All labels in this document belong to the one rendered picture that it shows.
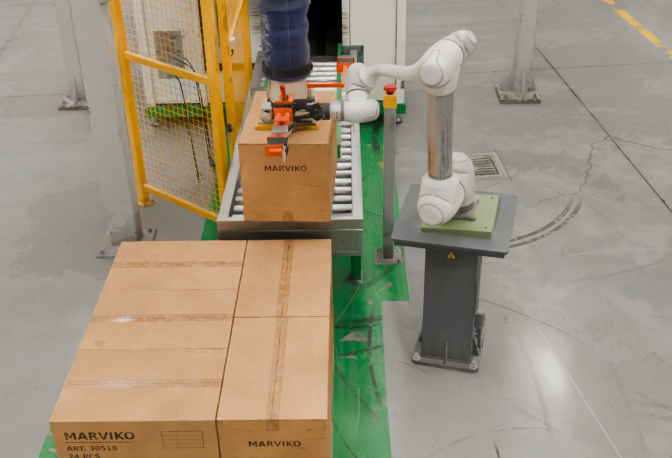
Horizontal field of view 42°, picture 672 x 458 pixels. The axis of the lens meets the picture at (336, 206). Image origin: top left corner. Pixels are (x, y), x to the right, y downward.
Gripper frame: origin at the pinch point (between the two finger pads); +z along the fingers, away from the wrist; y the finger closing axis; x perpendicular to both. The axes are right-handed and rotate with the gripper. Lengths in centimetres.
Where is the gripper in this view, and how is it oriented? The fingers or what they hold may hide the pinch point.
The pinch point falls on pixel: (283, 112)
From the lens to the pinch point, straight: 388.5
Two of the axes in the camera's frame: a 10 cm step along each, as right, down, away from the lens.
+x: 0.1, -5.0, 8.7
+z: -10.0, 0.2, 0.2
